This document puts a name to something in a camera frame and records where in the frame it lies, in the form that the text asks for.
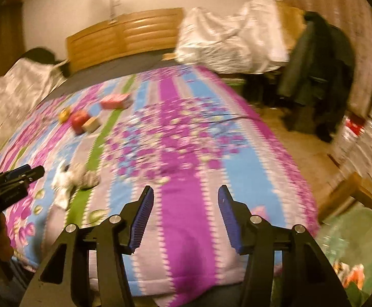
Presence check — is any wooden headboard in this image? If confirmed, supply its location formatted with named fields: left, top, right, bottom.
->
left=66, top=8, right=185, bottom=73

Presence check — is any red apple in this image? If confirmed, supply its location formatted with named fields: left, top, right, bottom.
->
left=70, top=109, right=90, bottom=135

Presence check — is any dark jacket on chair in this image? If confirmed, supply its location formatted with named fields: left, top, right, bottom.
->
left=277, top=11, right=356, bottom=143

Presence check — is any left white satin cover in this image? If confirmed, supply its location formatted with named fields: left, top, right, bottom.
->
left=0, top=58, right=66, bottom=149

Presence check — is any pink rectangular box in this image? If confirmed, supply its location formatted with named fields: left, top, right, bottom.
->
left=100, top=94, right=133, bottom=109

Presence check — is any green lined trash bin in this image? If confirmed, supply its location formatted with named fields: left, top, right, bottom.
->
left=316, top=206, right=372, bottom=294

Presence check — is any wooden chair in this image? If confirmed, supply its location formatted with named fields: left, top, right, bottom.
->
left=318, top=173, right=372, bottom=225

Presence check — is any grey paper ball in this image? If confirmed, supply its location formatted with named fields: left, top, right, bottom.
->
left=72, top=163, right=100, bottom=189

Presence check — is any white satin cover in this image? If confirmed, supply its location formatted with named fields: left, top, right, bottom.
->
left=175, top=0, right=288, bottom=74
left=0, top=58, right=66, bottom=149

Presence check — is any small golden ornament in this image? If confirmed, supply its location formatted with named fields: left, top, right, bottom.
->
left=59, top=107, right=71, bottom=124

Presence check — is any floral striped bedspread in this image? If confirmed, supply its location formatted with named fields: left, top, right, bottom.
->
left=0, top=66, right=318, bottom=306

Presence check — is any right white satin cover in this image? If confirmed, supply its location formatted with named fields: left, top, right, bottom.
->
left=175, top=0, right=288, bottom=74

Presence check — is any tan sponge block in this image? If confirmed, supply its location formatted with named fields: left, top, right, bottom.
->
left=82, top=116, right=101, bottom=133

